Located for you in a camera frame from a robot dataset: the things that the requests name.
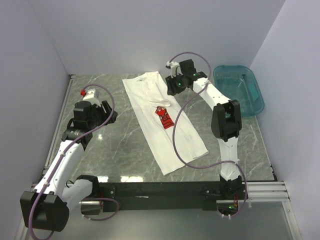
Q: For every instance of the aluminium frame rail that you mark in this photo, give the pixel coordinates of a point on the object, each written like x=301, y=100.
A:
x=267, y=191

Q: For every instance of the teal plastic bin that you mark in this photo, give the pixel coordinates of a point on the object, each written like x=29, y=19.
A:
x=238, y=82

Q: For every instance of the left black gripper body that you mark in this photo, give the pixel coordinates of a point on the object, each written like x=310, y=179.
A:
x=99, y=115

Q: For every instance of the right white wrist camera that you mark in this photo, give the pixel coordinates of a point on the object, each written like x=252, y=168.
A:
x=173, y=66

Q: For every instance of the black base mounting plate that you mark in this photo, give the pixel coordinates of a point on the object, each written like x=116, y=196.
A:
x=167, y=195

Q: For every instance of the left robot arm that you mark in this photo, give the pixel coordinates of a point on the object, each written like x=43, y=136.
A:
x=49, y=204

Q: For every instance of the white t-shirt red print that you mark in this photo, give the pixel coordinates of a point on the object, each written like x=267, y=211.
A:
x=170, y=135

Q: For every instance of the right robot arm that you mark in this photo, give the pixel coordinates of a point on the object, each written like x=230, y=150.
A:
x=226, y=120

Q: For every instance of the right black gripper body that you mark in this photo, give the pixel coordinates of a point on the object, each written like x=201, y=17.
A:
x=175, y=85

